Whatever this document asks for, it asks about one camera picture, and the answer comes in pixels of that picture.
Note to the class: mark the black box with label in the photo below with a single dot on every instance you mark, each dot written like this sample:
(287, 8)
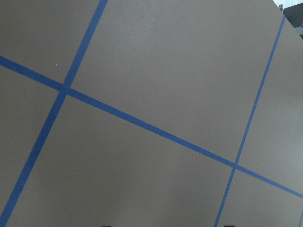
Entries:
(294, 15)

